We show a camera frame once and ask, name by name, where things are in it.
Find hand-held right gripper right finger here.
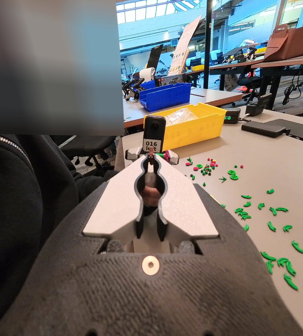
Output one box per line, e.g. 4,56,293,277
155,153,219,254

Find black power bank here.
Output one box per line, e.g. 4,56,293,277
241,121,288,138

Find long office desk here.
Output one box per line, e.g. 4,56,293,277
209,51,303,92

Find white paper roll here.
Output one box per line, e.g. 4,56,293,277
139,67,156,82

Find black vertical pole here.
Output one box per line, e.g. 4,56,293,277
203,0,214,90

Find black battery charger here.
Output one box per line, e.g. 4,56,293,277
223,108,241,124

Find yellow plastic bin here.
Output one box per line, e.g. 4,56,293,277
144,102,227,150

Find hanging black cables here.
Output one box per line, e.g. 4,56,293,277
283,76,302,105

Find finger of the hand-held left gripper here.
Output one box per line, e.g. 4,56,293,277
125,148,142,161
164,152,180,166

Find black and white tool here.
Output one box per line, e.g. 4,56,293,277
121,77,145,101

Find tall black board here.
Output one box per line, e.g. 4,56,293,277
144,44,164,71

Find blue plastic bin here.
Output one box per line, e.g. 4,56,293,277
139,83,192,111
133,80,157,92

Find black toy box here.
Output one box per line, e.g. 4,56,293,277
154,73,186,87

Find black power adapter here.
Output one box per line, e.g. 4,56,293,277
245,94,272,116

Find wooden edged office table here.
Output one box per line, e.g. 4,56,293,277
123,87,249,129

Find tall cardboard sign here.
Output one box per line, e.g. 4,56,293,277
167,14,203,76

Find person's left hand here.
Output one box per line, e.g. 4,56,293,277
140,185,160,208

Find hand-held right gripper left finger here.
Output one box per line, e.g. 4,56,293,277
82,154,145,254

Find brown paper bag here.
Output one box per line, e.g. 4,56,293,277
263,18,303,63

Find person's black jacket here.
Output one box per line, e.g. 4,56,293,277
0,134,99,336

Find clear plastic bag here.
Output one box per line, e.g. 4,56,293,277
165,108,198,124

